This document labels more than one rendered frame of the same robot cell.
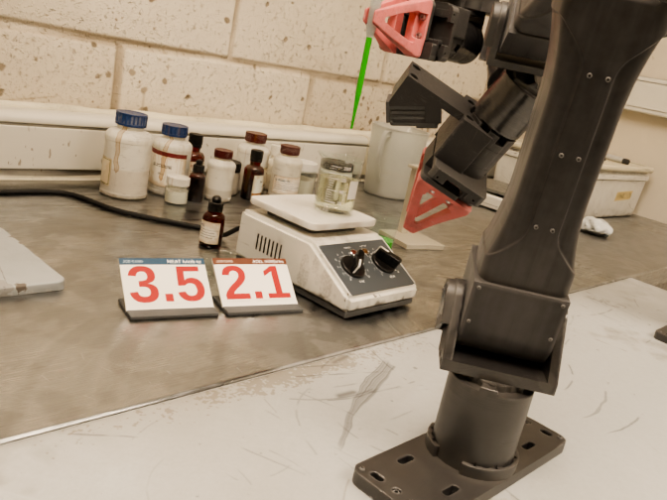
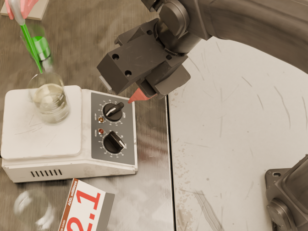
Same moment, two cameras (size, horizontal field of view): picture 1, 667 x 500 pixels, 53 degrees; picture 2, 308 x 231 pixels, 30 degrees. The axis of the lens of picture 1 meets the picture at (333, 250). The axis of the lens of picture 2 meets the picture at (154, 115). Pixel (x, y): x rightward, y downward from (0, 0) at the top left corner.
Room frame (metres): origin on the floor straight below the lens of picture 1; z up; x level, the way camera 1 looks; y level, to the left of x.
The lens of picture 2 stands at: (0.38, 0.18, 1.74)
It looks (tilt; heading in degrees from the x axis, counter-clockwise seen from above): 60 degrees down; 321
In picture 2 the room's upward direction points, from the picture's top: 6 degrees counter-clockwise
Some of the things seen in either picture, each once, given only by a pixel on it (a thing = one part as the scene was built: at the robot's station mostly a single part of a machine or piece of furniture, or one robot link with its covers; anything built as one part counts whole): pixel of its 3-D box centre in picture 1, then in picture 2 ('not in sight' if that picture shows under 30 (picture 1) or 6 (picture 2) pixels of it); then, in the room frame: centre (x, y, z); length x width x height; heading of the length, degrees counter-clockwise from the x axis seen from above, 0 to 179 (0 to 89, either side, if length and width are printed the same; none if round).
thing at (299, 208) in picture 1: (314, 210); (42, 122); (0.83, 0.03, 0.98); 0.12 x 0.12 x 0.01; 50
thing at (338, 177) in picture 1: (335, 183); (48, 100); (0.82, 0.01, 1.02); 0.06 x 0.05 x 0.08; 83
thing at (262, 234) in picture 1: (321, 250); (64, 134); (0.81, 0.01, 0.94); 0.22 x 0.13 x 0.08; 50
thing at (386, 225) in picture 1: (381, 234); (36, 42); (0.99, -0.07, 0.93); 0.04 x 0.04 x 0.06
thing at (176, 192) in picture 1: (177, 189); not in sight; (1.04, 0.26, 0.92); 0.04 x 0.04 x 0.04
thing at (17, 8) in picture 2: (375, 15); (19, 9); (0.82, 0.01, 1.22); 0.01 x 0.01 x 0.04; 49
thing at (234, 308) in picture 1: (257, 285); (86, 213); (0.69, 0.07, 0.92); 0.09 x 0.06 x 0.04; 125
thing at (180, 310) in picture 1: (169, 287); not in sight; (0.64, 0.16, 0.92); 0.09 x 0.06 x 0.04; 125
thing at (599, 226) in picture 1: (596, 225); not in sight; (1.52, -0.57, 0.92); 0.08 x 0.08 x 0.04; 49
